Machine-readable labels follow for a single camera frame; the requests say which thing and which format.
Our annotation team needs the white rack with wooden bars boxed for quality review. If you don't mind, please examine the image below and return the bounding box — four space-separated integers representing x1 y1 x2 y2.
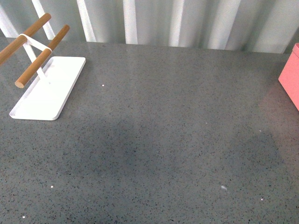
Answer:
0 13 86 121

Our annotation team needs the pink box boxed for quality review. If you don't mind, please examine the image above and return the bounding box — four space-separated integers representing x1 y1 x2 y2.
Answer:
278 43 299 110

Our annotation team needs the white curtain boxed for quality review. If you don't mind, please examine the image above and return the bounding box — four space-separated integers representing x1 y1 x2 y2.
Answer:
0 0 299 53

